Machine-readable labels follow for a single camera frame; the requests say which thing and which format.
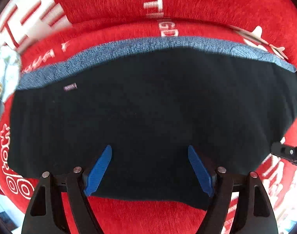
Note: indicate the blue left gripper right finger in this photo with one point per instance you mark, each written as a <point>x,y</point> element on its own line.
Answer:
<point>203,175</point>

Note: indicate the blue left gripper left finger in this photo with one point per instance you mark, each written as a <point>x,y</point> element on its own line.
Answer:
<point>92,176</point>

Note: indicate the black pants with blue waistband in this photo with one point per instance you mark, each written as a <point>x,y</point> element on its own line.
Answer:
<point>149,100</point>

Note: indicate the white floral fabric item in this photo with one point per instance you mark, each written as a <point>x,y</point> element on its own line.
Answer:
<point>10,65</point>

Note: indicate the red pillow with white text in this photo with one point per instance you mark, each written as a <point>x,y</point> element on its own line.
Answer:
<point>48,31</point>

